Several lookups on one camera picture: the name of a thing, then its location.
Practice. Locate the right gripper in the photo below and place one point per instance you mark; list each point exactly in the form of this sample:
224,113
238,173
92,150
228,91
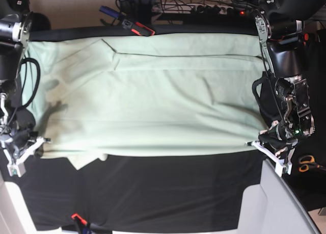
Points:
18,146

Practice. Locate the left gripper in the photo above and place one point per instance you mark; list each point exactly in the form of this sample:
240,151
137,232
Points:
279,150

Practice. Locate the light green T-shirt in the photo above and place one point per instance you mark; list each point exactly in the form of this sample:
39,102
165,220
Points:
159,96

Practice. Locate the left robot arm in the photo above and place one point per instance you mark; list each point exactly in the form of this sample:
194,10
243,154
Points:
280,26

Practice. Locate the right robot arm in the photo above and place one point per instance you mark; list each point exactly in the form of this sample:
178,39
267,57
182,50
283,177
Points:
16,24

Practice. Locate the black table cloth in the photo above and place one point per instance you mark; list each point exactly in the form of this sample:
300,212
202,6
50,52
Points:
177,194

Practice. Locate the red clamp bottom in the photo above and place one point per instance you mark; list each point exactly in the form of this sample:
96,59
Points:
84,227

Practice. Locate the white power strip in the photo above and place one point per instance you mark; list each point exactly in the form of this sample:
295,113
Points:
211,9

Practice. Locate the red black clamp top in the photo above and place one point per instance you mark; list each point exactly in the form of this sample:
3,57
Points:
137,28

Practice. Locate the orange handled scissors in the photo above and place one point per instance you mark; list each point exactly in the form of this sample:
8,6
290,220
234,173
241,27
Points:
307,162

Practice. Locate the white table frame right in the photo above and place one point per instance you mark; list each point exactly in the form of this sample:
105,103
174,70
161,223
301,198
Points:
271,207

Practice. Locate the white table frame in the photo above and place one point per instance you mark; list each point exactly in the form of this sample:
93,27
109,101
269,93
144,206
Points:
15,217
271,207

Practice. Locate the white table frame left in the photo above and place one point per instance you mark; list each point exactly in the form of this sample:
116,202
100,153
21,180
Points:
15,217

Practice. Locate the blue handled clamp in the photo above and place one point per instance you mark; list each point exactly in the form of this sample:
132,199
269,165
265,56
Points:
110,12

